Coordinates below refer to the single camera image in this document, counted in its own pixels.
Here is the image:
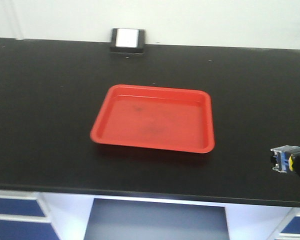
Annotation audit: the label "yellow mushroom push button switch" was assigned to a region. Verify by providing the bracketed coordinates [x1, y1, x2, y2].
[270, 145, 300, 174]

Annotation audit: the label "red plastic tray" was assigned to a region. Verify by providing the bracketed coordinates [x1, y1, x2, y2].
[90, 84, 215, 154]

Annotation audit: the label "blue drawer fronts under bench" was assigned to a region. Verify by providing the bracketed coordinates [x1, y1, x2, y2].
[0, 190, 300, 240]

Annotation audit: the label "black white wall socket box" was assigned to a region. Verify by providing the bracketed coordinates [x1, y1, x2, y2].
[109, 28, 146, 55]

